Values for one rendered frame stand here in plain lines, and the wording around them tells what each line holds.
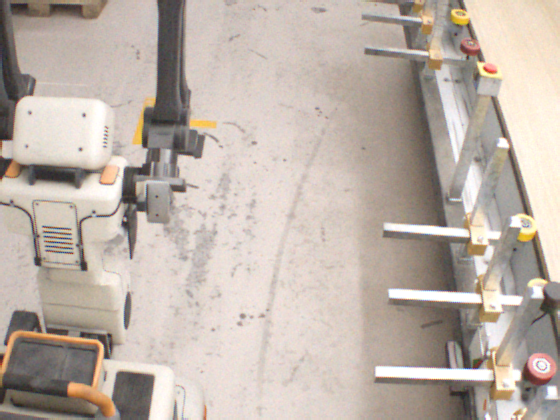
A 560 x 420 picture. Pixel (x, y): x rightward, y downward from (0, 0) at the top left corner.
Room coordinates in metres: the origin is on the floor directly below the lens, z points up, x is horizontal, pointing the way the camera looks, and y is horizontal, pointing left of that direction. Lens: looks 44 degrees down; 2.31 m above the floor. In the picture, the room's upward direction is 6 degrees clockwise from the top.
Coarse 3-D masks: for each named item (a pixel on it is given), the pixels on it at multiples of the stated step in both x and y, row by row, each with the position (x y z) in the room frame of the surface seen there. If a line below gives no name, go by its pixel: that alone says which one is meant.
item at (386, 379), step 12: (384, 372) 1.01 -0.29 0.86; (396, 372) 1.01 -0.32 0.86; (408, 372) 1.01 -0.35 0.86; (420, 372) 1.02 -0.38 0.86; (432, 372) 1.02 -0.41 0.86; (444, 372) 1.02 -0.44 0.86; (456, 372) 1.02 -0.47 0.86; (468, 372) 1.02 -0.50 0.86; (480, 372) 1.03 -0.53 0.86; (492, 372) 1.03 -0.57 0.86; (516, 372) 1.03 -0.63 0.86; (408, 384) 1.00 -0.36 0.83; (420, 384) 1.00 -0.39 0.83; (432, 384) 1.00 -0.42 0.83; (444, 384) 1.00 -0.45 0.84; (456, 384) 1.00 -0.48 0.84; (468, 384) 1.00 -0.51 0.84; (480, 384) 1.00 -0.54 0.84; (516, 384) 1.01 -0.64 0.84; (528, 384) 1.00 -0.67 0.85
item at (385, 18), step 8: (368, 16) 2.75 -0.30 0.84; (376, 16) 2.75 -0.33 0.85; (384, 16) 2.75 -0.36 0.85; (392, 16) 2.76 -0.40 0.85; (400, 16) 2.77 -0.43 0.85; (408, 16) 2.78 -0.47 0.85; (400, 24) 2.75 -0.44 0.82; (408, 24) 2.75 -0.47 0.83; (416, 24) 2.75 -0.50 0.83; (448, 24) 2.77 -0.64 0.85; (456, 24) 2.78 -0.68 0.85; (456, 32) 2.76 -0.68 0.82
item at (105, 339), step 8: (16, 312) 1.14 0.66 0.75; (24, 312) 1.14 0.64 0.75; (32, 312) 1.15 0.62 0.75; (16, 320) 1.11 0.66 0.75; (24, 320) 1.12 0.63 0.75; (32, 320) 1.12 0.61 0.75; (8, 328) 1.09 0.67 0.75; (16, 328) 1.09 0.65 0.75; (24, 328) 1.09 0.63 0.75; (32, 328) 1.10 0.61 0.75; (40, 328) 1.14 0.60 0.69; (48, 328) 1.08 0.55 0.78; (56, 328) 1.09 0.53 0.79; (64, 328) 1.09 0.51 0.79; (72, 328) 1.09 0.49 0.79; (80, 328) 1.10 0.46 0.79; (88, 328) 1.10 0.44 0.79; (8, 336) 1.06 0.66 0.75; (88, 336) 1.08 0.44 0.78; (96, 336) 1.08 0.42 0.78; (104, 336) 1.09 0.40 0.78; (104, 344) 1.09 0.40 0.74; (112, 344) 1.18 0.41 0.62
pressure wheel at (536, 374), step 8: (528, 360) 1.04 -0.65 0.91; (536, 360) 1.04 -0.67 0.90; (544, 360) 1.04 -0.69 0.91; (552, 360) 1.04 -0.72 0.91; (528, 368) 1.01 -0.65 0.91; (536, 368) 1.01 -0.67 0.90; (544, 368) 1.01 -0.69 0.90; (552, 368) 1.01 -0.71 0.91; (528, 376) 1.00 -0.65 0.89; (536, 376) 0.99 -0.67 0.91; (544, 376) 0.99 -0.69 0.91; (552, 376) 0.99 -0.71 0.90; (536, 384) 0.98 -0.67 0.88; (544, 384) 0.98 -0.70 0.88
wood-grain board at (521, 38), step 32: (480, 0) 2.95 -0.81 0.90; (512, 0) 3.01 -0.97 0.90; (544, 0) 3.08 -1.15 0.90; (480, 32) 2.64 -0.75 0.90; (512, 32) 2.69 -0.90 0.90; (544, 32) 2.75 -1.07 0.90; (512, 64) 2.42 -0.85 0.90; (544, 64) 2.47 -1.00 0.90; (512, 96) 2.19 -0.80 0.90; (544, 96) 2.23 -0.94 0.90; (512, 128) 1.99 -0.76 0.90; (544, 128) 2.02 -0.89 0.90; (544, 160) 1.84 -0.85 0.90; (544, 192) 1.68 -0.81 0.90; (544, 224) 1.53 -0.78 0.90; (544, 256) 1.40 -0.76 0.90
